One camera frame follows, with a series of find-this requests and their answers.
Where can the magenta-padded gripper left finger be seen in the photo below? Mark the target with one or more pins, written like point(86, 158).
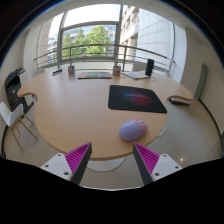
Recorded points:
point(77, 160)

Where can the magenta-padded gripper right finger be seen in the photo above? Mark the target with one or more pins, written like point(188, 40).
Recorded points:
point(149, 160)

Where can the pink and lilac computer mouse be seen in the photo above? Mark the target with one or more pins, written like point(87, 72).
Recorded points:
point(132, 130)

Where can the black mouse pad, red-blue swirl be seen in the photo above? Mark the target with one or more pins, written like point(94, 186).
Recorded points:
point(136, 98)

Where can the white round table base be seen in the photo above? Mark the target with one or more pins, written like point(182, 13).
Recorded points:
point(106, 165)

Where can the white chair with wooden legs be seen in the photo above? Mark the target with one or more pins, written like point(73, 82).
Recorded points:
point(11, 115)

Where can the open book with light pages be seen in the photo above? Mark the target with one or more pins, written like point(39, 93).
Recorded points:
point(136, 75)

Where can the colourful closed magazine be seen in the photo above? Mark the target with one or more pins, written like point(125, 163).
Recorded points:
point(95, 75)

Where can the printed drink can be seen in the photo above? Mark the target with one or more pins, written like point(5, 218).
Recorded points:
point(71, 70)

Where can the dark marker pen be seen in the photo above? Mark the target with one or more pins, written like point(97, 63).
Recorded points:
point(57, 71)

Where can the black cylindrical speaker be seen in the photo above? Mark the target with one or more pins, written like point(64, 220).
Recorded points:
point(149, 67)

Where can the grey-green door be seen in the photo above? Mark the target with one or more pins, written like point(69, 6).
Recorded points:
point(201, 81)

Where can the white chair with tall backrest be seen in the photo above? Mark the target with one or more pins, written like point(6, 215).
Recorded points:
point(138, 66)

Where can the black and white printer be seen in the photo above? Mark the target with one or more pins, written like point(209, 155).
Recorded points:
point(15, 88)

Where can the white mug with red print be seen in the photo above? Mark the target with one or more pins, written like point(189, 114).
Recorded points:
point(116, 70)

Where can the white chair with low backrest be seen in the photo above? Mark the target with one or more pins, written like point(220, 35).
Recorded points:
point(38, 72)

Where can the grey metal balcony railing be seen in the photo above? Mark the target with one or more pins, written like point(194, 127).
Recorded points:
point(100, 45)

